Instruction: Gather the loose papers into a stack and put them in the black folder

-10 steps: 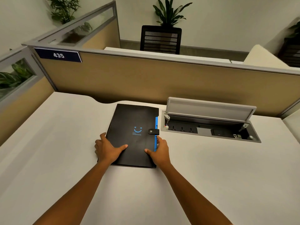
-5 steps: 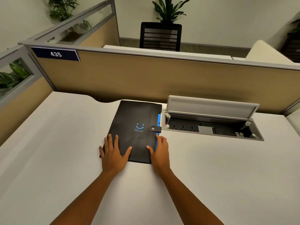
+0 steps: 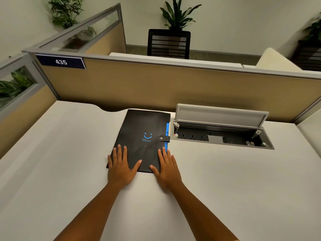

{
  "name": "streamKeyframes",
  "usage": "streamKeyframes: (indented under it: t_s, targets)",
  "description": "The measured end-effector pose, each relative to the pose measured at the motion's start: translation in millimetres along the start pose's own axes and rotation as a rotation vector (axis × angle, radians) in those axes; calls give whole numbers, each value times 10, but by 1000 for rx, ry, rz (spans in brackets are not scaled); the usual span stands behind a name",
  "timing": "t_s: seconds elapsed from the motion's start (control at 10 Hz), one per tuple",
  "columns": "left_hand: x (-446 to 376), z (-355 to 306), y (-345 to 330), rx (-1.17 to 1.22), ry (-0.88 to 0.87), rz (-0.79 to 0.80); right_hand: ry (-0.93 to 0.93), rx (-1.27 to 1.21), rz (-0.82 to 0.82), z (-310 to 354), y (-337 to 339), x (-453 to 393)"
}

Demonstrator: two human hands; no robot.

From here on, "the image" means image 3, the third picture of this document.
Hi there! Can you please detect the person's right hand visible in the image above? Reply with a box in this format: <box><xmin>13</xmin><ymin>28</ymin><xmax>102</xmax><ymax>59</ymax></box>
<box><xmin>149</xmin><ymin>146</ymin><xmax>182</xmax><ymax>192</ymax></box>

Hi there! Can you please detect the person's left hand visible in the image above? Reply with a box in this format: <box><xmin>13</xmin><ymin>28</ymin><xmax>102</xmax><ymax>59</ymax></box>
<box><xmin>108</xmin><ymin>144</ymin><xmax>142</xmax><ymax>190</ymax></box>

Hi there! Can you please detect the person's right forearm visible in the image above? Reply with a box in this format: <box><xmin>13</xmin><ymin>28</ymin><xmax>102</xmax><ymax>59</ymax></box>
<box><xmin>167</xmin><ymin>183</ymin><xmax>240</xmax><ymax>241</ymax></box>

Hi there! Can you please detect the person's left forearm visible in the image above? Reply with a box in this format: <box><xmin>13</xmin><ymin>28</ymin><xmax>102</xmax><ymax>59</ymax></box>
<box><xmin>53</xmin><ymin>183</ymin><xmax>125</xmax><ymax>241</ymax></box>

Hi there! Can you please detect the black document folder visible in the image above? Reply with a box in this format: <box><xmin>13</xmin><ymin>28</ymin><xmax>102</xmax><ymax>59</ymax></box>
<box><xmin>106</xmin><ymin>109</ymin><xmax>171</xmax><ymax>173</ymax></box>

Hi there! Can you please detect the recessed desk power socket box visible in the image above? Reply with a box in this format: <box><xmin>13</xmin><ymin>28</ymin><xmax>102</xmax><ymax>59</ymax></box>
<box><xmin>171</xmin><ymin>120</ymin><xmax>275</xmax><ymax>150</ymax></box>

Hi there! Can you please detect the grey socket box lid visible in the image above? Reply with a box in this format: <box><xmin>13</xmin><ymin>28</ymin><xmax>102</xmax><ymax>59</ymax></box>
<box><xmin>174</xmin><ymin>103</ymin><xmax>269</xmax><ymax>130</ymax></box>

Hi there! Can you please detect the long beige cubicle partition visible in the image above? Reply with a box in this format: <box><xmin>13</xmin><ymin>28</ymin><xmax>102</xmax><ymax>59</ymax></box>
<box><xmin>22</xmin><ymin>46</ymin><xmax>321</xmax><ymax>124</ymax></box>

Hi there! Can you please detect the white office desk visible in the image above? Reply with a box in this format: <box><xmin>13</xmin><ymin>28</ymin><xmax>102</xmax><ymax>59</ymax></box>
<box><xmin>109</xmin><ymin>52</ymin><xmax>244</xmax><ymax>68</ymax></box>

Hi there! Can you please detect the beige partition with low glass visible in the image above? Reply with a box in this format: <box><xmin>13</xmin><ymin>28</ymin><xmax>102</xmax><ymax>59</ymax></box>
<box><xmin>0</xmin><ymin>53</ymin><xmax>60</xmax><ymax>159</ymax></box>

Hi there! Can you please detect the dark blue number sign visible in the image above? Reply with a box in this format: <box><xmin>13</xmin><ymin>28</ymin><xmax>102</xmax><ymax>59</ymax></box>
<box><xmin>35</xmin><ymin>54</ymin><xmax>86</xmax><ymax>70</ymax></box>

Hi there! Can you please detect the black mesh office chair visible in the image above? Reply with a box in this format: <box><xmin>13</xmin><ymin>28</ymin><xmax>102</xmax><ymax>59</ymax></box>
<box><xmin>147</xmin><ymin>29</ymin><xmax>191</xmax><ymax>60</ymax></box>

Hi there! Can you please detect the beige partition with long glass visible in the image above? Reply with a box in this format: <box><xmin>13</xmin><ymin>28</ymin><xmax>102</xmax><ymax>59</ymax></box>
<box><xmin>33</xmin><ymin>3</ymin><xmax>127</xmax><ymax>56</ymax></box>

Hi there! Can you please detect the green plant behind glass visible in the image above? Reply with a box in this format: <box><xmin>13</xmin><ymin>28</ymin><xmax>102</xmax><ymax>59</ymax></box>
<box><xmin>0</xmin><ymin>68</ymin><xmax>35</xmax><ymax>104</ymax></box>

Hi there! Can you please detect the broad-leaf potted plant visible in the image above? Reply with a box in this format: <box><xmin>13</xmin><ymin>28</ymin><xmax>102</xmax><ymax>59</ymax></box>
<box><xmin>160</xmin><ymin>0</ymin><xmax>202</xmax><ymax>32</ymax></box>

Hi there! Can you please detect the fine-leaf potted plant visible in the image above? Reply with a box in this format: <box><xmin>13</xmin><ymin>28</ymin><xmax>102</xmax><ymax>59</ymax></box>
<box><xmin>47</xmin><ymin>0</ymin><xmax>97</xmax><ymax>50</ymax></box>

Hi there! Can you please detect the potted plant in dark planter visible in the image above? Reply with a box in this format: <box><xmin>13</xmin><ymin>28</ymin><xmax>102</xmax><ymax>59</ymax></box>
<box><xmin>290</xmin><ymin>12</ymin><xmax>321</xmax><ymax>72</ymax></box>

